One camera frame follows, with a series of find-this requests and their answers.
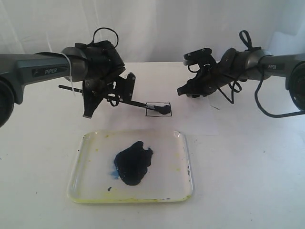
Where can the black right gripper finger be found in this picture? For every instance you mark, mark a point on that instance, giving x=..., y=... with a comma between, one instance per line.
x=184, y=90

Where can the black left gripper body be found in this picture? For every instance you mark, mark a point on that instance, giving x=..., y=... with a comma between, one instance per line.
x=104, y=64

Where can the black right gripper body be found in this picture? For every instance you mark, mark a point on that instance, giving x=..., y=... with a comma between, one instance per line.
x=209, y=80

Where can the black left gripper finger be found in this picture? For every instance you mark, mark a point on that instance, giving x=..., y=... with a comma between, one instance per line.
x=90, y=102
x=125, y=86

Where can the black paintbrush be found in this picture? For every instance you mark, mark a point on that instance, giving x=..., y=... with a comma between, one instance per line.
x=163, y=110

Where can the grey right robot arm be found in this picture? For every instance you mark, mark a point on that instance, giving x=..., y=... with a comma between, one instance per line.
x=252, y=64

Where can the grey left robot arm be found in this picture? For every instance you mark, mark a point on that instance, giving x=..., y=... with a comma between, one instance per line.
x=19, y=70

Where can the clear plastic paint tray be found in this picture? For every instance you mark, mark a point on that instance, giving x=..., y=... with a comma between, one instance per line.
x=94, y=179

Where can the dark blue paint blob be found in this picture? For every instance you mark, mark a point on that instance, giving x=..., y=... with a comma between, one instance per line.
x=132, y=163

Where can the white paper with square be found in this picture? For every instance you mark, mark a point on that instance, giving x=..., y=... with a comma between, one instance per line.
x=190, y=116

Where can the white zip tie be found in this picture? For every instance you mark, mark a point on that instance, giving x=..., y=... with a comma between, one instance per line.
x=70, y=73

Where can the white backdrop curtain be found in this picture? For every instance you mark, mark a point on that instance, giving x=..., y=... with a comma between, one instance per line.
x=152, y=30

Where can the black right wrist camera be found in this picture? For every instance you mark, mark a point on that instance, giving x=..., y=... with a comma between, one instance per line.
x=200, y=57

